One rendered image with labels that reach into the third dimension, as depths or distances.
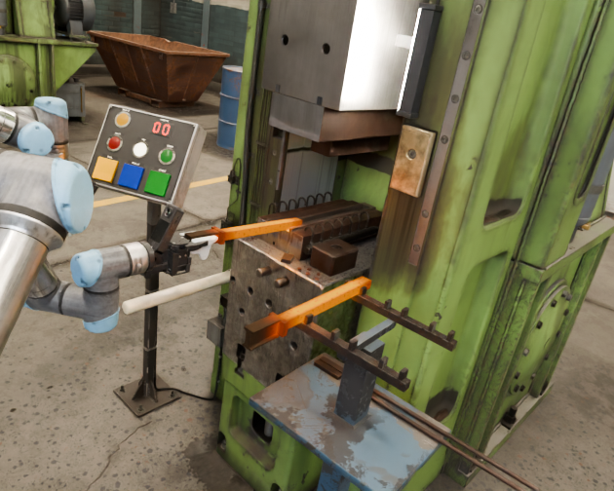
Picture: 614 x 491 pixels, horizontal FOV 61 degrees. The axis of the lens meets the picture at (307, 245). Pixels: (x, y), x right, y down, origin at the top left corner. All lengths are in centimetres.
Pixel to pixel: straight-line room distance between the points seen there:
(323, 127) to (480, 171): 42
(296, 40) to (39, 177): 82
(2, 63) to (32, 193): 528
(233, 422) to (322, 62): 129
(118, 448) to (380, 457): 122
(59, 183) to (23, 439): 154
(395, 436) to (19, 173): 95
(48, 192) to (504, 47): 98
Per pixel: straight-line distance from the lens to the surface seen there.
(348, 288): 127
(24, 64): 625
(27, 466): 222
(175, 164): 177
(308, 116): 145
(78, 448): 224
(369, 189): 194
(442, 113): 138
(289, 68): 150
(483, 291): 183
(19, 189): 92
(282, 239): 158
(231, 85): 617
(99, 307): 124
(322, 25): 143
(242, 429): 205
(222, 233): 137
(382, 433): 131
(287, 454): 183
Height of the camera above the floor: 158
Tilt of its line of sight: 24 degrees down
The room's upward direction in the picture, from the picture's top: 9 degrees clockwise
